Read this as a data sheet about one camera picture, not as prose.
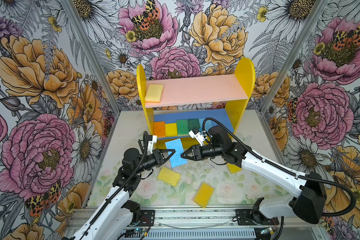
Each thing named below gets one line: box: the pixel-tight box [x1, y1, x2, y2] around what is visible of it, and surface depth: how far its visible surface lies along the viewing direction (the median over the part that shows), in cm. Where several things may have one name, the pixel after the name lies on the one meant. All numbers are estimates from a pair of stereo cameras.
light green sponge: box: [176, 119, 189, 137], surface depth 94 cm
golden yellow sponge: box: [193, 182, 214, 209], surface depth 85 cm
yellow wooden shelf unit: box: [136, 58, 256, 174], surface depth 81 cm
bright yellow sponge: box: [165, 122, 178, 137], surface depth 91 cm
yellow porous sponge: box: [157, 166, 182, 187], surface depth 89 cm
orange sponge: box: [153, 121, 166, 138], surface depth 92 cm
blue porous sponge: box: [165, 138, 188, 168], surface depth 71 cm
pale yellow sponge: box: [145, 84, 164, 103], surface depth 73 cm
